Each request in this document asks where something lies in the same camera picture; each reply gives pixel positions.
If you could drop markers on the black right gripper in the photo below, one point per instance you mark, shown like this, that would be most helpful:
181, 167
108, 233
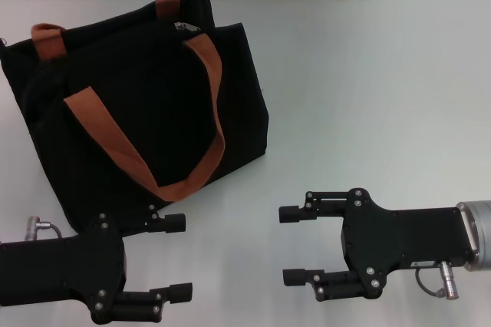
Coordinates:
403, 238

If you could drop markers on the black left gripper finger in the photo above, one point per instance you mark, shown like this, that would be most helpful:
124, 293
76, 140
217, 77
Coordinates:
172, 222

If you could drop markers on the silver zipper pull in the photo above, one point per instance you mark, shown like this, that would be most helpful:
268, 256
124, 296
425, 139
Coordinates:
187, 26

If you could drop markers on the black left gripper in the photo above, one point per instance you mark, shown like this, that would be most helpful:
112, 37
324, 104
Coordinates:
57, 271

